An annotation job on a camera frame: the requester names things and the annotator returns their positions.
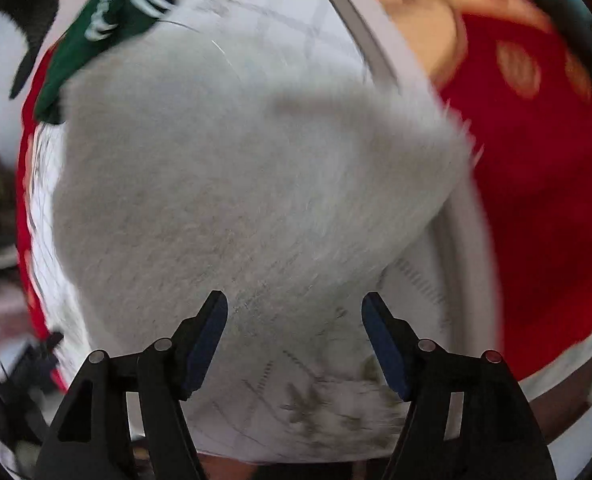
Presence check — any white fluffy fleece garment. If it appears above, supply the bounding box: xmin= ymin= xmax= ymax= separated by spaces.
xmin=53 ymin=32 xmax=470 ymax=376

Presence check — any red floral blanket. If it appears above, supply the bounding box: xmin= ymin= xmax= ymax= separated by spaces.
xmin=16 ymin=0 xmax=592 ymax=398

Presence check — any dark green garment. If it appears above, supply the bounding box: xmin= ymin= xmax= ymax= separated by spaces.
xmin=34 ymin=0 xmax=175 ymax=125

